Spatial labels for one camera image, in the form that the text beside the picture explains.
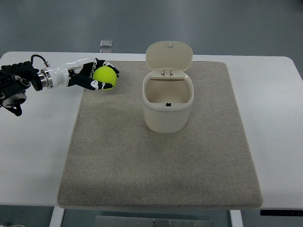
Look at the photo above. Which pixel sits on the black table control panel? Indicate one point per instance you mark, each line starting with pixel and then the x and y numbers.
pixel 282 213

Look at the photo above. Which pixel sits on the grey felt mat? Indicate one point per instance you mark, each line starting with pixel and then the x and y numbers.
pixel 115 160

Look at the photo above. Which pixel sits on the beige lidded bin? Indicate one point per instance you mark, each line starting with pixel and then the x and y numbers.
pixel 167 91

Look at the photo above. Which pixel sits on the yellow tennis ball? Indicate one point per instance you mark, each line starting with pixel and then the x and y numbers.
pixel 104 78

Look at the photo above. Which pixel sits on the white left table leg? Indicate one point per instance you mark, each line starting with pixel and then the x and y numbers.
pixel 57 217

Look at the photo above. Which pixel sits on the white table leg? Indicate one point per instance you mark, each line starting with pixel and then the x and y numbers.
pixel 57 217
pixel 236 218

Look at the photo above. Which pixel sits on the floor socket plate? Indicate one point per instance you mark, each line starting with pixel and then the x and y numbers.
pixel 106 43

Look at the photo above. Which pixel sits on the white right table leg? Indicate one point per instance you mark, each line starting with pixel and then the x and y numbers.
pixel 236 218

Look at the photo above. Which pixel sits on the metal base plate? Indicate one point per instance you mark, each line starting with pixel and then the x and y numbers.
pixel 116 221

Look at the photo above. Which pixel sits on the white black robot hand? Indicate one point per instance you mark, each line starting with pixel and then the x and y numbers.
pixel 78 72

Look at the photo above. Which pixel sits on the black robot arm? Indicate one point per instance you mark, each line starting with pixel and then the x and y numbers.
pixel 15 79

